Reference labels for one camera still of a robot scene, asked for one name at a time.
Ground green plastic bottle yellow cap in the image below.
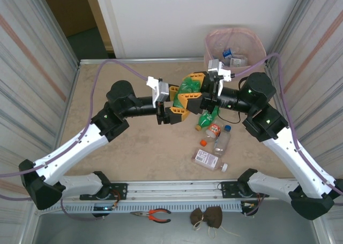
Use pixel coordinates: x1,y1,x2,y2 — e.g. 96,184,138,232
172,76,202,109
195,106,220,131

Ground capless bottle orange label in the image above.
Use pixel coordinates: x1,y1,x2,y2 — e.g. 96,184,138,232
205,122,223,138

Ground square bottle pink white label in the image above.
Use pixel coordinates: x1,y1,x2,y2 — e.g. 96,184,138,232
191,148,229,173

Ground pink-lined waste bin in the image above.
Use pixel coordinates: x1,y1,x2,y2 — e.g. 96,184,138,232
203,26,268,73

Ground aluminium table edge strip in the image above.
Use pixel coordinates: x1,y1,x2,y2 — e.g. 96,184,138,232
79,57,204,65

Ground clear square bottle blue cap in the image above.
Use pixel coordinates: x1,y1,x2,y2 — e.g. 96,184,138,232
212,124,232,157

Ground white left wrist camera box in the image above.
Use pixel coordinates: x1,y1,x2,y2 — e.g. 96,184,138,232
146,76,170,108

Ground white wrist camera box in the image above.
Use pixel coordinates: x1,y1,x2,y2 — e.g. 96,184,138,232
207,58,232,83
146,76,170,108

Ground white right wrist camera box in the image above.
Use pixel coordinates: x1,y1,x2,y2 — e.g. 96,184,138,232
207,58,232,83

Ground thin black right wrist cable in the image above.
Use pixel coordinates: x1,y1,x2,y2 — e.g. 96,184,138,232
217,108,242,125

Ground white door frame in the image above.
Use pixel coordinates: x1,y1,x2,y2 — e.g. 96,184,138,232
82,0,126,59

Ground aluminium mounting rail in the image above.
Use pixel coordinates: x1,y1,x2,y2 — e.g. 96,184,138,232
63,180,295,202

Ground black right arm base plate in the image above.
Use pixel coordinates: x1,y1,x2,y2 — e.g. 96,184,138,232
220,180,270,199

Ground grey slotted cable duct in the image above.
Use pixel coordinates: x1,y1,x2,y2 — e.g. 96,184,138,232
60,202,243,215

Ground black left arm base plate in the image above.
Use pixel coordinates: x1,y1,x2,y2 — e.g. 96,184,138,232
79,182,128,201

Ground red base wires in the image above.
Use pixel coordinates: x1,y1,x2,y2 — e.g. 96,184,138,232
109,189,121,210
241,193,269,217

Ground orange handled pliers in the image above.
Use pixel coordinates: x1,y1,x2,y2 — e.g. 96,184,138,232
130,208,172,224

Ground brown cloth pouch with string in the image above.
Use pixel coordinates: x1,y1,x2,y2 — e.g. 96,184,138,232
189,206,242,240

